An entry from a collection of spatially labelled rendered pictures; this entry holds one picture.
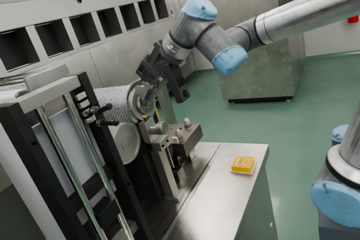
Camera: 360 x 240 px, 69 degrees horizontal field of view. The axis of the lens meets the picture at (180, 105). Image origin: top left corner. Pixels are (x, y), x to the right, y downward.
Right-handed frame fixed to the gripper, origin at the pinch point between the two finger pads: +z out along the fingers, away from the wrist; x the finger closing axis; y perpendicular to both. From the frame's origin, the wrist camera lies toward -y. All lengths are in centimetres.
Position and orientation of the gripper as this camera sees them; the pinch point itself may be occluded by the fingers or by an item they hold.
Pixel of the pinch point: (147, 102)
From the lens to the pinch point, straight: 83.1
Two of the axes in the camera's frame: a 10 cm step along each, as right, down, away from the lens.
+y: -7.4, -6.7, 0.7
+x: -4.6, 4.3, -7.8
